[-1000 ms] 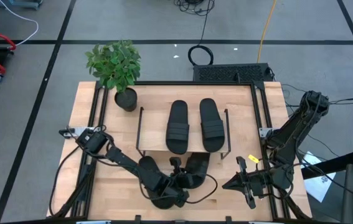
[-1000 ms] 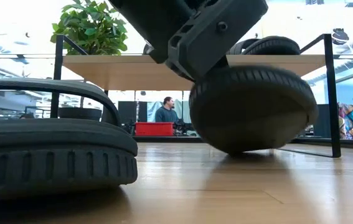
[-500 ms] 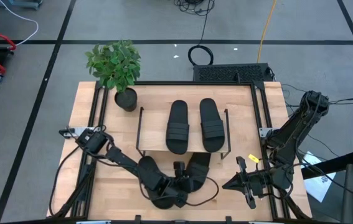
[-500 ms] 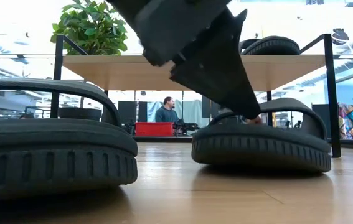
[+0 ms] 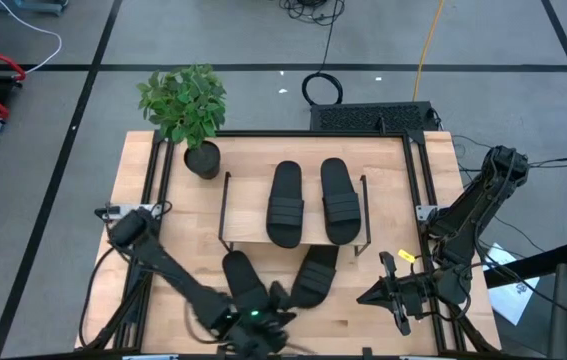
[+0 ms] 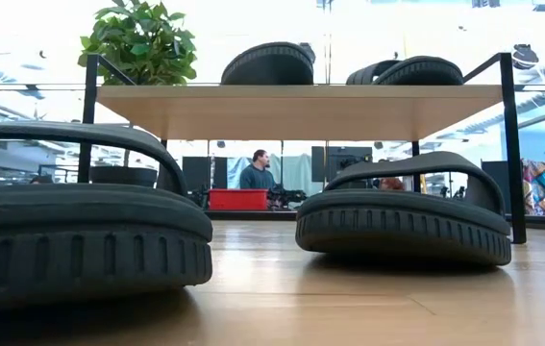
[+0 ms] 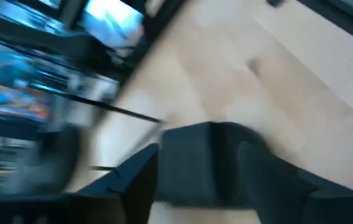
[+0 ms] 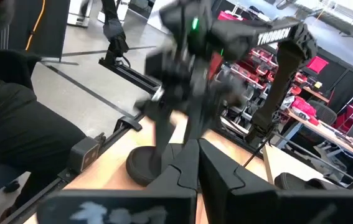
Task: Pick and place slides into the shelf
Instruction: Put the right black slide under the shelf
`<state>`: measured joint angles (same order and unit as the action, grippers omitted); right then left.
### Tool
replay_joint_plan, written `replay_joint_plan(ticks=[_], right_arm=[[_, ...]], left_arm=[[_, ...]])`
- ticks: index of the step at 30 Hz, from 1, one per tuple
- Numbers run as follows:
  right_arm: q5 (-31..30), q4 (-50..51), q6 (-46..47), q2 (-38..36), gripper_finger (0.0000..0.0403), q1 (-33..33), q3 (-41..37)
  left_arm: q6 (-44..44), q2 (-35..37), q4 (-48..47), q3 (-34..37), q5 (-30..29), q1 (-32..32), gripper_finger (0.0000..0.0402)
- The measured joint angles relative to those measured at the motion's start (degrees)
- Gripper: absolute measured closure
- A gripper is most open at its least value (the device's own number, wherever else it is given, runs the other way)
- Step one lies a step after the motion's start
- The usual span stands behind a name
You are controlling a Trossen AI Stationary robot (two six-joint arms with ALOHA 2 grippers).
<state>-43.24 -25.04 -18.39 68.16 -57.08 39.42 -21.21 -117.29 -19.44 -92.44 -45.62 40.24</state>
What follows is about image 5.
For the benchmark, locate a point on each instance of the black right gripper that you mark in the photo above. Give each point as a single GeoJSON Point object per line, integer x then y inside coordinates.
{"type": "Point", "coordinates": [413, 292]}

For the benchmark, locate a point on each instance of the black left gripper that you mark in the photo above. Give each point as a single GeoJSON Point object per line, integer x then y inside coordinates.
{"type": "Point", "coordinates": [263, 341]}

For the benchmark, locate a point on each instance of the black rubber slide sandal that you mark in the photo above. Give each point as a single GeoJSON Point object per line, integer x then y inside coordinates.
{"type": "Point", "coordinates": [340, 200]}
{"type": "Point", "coordinates": [285, 205]}
{"type": "Point", "coordinates": [243, 277]}
{"type": "Point", "coordinates": [315, 277]}

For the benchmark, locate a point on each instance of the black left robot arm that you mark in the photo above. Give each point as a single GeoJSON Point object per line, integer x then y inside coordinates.
{"type": "Point", "coordinates": [173, 272]}

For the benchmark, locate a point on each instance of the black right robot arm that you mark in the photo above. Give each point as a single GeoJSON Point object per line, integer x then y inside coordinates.
{"type": "Point", "coordinates": [478, 200]}

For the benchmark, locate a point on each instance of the yellow tag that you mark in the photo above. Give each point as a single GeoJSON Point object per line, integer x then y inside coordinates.
{"type": "Point", "coordinates": [406, 256]}

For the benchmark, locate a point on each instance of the white paper sheet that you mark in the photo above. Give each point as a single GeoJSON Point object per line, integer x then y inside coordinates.
{"type": "Point", "coordinates": [513, 300]}

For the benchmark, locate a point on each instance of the black plant pot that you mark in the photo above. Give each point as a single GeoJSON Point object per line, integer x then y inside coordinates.
{"type": "Point", "coordinates": [204, 162]}

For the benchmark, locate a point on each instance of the black perforated computer case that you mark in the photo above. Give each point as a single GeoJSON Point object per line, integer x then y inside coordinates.
{"type": "Point", "coordinates": [370, 117]}

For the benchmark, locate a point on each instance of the green leafy plant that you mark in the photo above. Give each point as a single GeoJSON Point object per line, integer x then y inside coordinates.
{"type": "Point", "coordinates": [183, 102]}

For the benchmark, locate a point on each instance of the grey blue equipment base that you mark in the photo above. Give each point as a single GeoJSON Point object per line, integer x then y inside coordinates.
{"type": "Point", "coordinates": [38, 5]}

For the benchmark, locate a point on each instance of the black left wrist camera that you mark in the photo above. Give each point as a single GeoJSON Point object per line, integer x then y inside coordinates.
{"type": "Point", "coordinates": [254, 315]}

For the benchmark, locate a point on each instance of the wooden shelf black metal frame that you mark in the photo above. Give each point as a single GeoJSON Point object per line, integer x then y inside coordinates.
{"type": "Point", "coordinates": [248, 210]}

